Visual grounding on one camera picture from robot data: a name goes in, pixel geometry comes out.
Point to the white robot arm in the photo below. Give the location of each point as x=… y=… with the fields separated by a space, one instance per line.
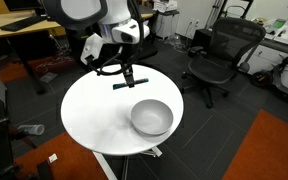
x=114 y=20

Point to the black mesh office chair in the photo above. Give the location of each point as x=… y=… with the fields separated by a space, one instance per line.
x=220 y=56

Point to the white cabinet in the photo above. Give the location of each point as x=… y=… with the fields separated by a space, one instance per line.
x=166 y=20

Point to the white paper card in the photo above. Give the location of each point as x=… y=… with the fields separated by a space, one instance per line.
x=52 y=158

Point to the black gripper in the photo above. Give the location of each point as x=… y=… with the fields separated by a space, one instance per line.
x=127 y=63

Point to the black electric scooter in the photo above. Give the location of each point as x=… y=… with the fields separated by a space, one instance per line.
x=277 y=78

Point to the clear plastic bottle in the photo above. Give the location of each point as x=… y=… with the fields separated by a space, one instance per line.
x=32 y=129

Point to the grey white bowl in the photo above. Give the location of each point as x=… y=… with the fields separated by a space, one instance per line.
x=151 y=117

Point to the white side desk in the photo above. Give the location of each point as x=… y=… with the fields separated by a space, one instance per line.
x=280 y=43

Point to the white table base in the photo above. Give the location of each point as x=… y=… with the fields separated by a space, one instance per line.
x=104 y=165

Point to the wooden desk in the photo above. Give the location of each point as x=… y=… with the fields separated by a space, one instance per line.
x=20 y=25

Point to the black keyboard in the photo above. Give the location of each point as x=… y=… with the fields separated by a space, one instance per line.
x=22 y=23

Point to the teal marker pen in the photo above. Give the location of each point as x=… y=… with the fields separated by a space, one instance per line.
x=142 y=81

